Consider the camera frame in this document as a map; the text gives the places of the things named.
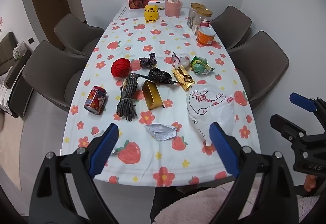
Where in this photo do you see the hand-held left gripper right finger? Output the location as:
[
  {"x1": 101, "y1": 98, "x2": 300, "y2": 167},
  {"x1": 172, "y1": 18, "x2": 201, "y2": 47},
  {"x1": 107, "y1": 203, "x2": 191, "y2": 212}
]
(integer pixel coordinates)
[{"x1": 209, "y1": 122, "x2": 298, "y2": 224}]

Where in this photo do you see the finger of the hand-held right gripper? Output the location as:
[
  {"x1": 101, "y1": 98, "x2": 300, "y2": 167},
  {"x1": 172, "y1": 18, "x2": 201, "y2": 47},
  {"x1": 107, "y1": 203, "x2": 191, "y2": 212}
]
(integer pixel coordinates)
[
  {"x1": 270, "y1": 114, "x2": 326, "y2": 143},
  {"x1": 290, "y1": 92, "x2": 326, "y2": 134}
]

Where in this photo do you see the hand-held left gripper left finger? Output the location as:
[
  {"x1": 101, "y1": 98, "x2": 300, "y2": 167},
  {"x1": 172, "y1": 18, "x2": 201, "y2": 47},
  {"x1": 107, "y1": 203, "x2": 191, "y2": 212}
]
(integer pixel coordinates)
[{"x1": 29, "y1": 123, "x2": 120, "y2": 224}]

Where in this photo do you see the gold chocolate box with ribbon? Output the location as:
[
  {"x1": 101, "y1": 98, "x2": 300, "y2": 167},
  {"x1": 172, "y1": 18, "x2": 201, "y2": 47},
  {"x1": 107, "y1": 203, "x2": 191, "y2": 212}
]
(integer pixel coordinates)
[{"x1": 173, "y1": 66, "x2": 196, "y2": 91}]

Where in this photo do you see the black plastic bag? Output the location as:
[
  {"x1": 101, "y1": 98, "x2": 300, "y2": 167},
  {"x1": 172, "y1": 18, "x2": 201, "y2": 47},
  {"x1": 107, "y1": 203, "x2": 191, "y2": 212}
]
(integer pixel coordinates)
[{"x1": 136, "y1": 67, "x2": 179, "y2": 85}]

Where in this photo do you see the person's right hand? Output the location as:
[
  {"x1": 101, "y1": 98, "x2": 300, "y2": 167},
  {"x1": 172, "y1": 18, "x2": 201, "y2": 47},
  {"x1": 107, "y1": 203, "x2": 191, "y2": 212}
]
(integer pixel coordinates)
[{"x1": 304, "y1": 175, "x2": 317, "y2": 192}]

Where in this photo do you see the white printed plastic bag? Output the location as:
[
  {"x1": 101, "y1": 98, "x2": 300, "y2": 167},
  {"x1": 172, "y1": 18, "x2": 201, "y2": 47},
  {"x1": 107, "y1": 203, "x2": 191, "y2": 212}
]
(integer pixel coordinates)
[{"x1": 186, "y1": 84, "x2": 236, "y2": 139}]

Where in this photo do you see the red soda can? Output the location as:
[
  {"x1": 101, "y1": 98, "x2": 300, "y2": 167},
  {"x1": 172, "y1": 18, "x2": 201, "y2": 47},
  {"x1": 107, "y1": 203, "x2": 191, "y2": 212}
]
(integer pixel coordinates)
[{"x1": 84, "y1": 85, "x2": 108, "y2": 115}]

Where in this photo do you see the brown dining chair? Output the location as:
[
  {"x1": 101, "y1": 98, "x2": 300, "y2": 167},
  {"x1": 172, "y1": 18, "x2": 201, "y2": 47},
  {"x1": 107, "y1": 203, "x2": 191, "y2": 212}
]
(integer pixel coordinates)
[
  {"x1": 228, "y1": 31, "x2": 289, "y2": 110},
  {"x1": 211, "y1": 5, "x2": 252, "y2": 50},
  {"x1": 22, "y1": 40, "x2": 88, "y2": 112},
  {"x1": 54, "y1": 13, "x2": 104, "y2": 56}
]

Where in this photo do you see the silver foil packet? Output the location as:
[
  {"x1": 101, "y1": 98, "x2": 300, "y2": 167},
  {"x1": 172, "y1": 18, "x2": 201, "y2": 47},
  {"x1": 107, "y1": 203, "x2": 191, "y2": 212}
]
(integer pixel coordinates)
[{"x1": 144, "y1": 123, "x2": 178, "y2": 141}]

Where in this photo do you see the open gold paper box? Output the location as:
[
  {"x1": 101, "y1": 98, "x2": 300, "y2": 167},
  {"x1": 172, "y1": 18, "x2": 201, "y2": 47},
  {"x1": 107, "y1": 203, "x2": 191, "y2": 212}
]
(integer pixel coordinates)
[{"x1": 142, "y1": 80, "x2": 165, "y2": 110}]

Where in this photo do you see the red cloth ball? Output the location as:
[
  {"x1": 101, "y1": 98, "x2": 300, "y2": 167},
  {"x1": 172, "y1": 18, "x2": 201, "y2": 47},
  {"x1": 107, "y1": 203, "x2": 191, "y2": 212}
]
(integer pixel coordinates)
[{"x1": 111, "y1": 58, "x2": 131, "y2": 78}]

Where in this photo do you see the green crumpled wrapper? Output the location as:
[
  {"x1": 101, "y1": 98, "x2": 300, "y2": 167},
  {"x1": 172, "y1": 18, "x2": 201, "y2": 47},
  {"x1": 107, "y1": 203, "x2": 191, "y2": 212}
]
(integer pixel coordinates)
[{"x1": 191, "y1": 56, "x2": 216, "y2": 74}]

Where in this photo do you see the clear plastic bag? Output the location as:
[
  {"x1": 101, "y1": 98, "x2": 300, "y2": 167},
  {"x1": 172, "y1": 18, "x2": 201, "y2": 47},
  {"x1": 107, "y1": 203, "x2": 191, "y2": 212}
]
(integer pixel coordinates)
[{"x1": 177, "y1": 54, "x2": 191, "y2": 68}]

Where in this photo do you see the dark patterned crumpled wrapper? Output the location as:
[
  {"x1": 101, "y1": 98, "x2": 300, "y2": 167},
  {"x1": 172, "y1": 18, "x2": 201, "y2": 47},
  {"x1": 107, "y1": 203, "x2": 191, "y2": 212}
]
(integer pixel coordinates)
[{"x1": 139, "y1": 53, "x2": 158, "y2": 69}]

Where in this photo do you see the orange round can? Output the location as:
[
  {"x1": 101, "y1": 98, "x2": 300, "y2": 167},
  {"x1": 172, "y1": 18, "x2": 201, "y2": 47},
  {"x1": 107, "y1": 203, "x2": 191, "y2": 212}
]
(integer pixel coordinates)
[{"x1": 196, "y1": 26, "x2": 216, "y2": 46}]

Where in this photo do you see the striped cloth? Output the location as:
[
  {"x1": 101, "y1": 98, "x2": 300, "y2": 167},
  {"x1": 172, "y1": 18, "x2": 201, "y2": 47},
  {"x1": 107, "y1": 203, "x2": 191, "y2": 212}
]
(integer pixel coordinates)
[{"x1": 0, "y1": 75, "x2": 14, "y2": 112}]

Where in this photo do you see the strawberry flower print tablecloth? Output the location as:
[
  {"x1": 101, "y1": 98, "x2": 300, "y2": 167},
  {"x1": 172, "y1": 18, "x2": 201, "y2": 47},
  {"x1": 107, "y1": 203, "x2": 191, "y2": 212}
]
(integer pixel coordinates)
[{"x1": 60, "y1": 16, "x2": 261, "y2": 187}]

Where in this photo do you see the white bag on sofa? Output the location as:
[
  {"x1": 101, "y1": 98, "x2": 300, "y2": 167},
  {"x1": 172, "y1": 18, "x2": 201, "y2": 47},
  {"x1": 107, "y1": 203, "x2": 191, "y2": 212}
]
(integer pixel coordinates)
[{"x1": 13, "y1": 42, "x2": 27, "y2": 60}]

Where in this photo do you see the clear jar of round snacks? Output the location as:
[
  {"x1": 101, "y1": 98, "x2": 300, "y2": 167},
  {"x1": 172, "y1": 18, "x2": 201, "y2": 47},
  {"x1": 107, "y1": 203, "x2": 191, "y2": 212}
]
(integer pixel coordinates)
[{"x1": 193, "y1": 8, "x2": 213, "y2": 35}]

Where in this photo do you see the clear jar of seeds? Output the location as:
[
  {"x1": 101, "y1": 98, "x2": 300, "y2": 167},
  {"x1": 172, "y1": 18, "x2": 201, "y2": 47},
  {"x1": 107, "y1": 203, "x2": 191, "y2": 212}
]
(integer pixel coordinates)
[{"x1": 188, "y1": 3, "x2": 206, "y2": 29}]

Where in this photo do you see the grey sofa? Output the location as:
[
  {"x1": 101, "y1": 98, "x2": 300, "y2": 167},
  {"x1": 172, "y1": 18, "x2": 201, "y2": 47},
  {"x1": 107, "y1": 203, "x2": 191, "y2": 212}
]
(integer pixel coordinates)
[{"x1": 0, "y1": 31, "x2": 35, "y2": 119}]

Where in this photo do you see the yellow tiger toy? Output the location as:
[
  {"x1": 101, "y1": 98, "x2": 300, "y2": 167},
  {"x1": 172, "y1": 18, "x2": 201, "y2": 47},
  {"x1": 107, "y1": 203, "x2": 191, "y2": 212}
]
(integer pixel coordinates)
[{"x1": 144, "y1": 5, "x2": 161, "y2": 23}]

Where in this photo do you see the pink bucket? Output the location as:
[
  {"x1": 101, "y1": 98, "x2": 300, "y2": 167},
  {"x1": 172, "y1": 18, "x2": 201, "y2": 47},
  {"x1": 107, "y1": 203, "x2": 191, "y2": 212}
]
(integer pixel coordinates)
[{"x1": 165, "y1": 0, "x2": 183, "y2": 17}]

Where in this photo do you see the red patterned box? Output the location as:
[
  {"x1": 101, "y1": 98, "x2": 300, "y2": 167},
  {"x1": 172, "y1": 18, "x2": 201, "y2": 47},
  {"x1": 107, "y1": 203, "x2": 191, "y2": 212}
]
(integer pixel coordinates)
[{"x1": 128, "y1": 0, "x2": 149, "y2": 9}]

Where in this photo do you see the bundle of dark cords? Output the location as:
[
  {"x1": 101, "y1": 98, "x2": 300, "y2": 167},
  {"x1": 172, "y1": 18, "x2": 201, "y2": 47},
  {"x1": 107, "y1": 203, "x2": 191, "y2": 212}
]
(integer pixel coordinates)
[{"x1": 116, "y1": 73, "x2": 140, "y2": 121}]

